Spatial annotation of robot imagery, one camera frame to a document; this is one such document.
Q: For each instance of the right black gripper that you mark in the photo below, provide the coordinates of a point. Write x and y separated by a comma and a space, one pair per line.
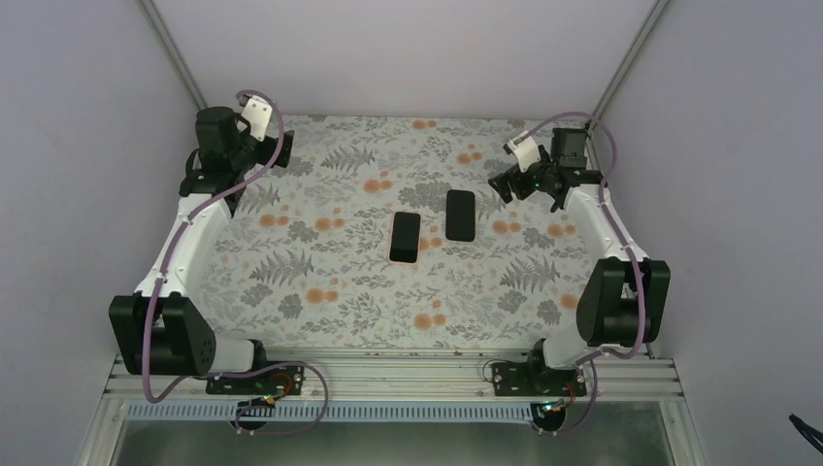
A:
522, 190

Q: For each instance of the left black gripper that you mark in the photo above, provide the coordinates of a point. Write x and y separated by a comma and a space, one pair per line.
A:
283, 158

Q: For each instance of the black phone case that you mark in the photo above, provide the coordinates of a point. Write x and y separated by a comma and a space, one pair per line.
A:
460, 221

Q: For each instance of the phone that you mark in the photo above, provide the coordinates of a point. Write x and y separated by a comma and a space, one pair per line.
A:
405, 235

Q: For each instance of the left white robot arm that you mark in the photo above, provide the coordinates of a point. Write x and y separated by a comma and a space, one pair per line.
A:
159, 328

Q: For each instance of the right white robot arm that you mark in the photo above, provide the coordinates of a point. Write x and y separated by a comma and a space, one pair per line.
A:
621, 307

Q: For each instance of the floral patterned table mat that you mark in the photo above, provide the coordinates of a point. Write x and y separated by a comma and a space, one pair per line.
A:
304, 263

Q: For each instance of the black object at edge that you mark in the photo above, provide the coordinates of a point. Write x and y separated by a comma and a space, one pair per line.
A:
812, 435

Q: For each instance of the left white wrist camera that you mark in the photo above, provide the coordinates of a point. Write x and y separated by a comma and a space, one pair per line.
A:
257, 113

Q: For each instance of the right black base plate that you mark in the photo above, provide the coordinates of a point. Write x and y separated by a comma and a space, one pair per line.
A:
511, 379

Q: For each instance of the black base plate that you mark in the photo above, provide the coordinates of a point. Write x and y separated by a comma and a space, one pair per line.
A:
277, 383
511, 379

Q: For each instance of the aluminium rail frame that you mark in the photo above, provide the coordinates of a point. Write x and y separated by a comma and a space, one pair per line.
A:
463, 376

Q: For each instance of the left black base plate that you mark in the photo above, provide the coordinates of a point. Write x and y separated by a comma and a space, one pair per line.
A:
277, 383

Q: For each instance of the grey slotted cable duct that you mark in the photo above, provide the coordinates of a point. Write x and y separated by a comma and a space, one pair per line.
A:
337, 411

